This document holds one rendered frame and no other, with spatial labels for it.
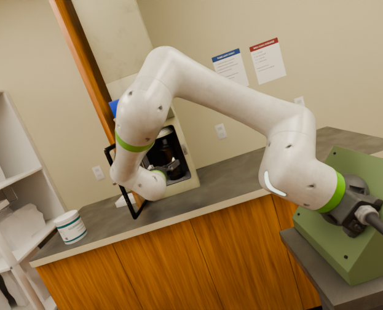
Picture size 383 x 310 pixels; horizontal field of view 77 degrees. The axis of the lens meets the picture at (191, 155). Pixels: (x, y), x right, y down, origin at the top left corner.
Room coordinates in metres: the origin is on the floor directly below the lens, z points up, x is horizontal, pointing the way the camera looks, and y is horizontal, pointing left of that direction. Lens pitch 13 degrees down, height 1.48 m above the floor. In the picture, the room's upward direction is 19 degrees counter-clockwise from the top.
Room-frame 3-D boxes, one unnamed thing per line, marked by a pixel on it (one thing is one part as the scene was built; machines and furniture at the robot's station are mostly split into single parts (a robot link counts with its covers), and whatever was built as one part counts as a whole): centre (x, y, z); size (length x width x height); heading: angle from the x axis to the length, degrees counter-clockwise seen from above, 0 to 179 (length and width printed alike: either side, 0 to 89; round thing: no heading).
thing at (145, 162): (1.58, 0.16, 1.19); 0.26 x 0.24 x 0.35; 86
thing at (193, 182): (1.59, 0.16, 1.33); 0.32 x 0.25 x 0.77; 86
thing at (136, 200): (1.31, 0.35, 1.19); 0.30 x 0.01 x 0.40; 168
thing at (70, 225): (1.33, 0.80, 1.02); 0.13 x 0.13 x 0.15
